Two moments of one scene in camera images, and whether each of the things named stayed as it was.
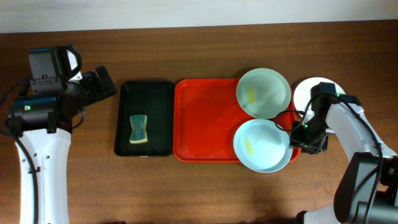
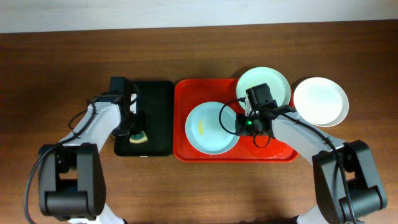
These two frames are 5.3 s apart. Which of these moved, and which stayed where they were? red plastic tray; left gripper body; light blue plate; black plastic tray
Moved: light blue plate; left gripper body
Stayed: red plastic tray; black plastic tray
